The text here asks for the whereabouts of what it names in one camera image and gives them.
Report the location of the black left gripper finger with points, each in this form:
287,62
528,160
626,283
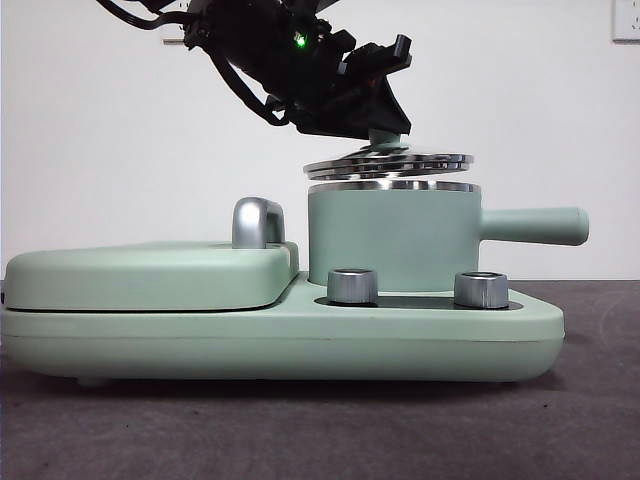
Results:
370,112

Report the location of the glass lid with green knob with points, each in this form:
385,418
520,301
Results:
390,162

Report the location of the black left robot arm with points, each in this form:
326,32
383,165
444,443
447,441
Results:
260,40

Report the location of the silver control knob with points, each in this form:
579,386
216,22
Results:
481,291
351,287

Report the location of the mint green breakfast machine base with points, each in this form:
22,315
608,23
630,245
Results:
300,340

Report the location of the mint green griddle cover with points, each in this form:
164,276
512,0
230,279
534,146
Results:
140,280

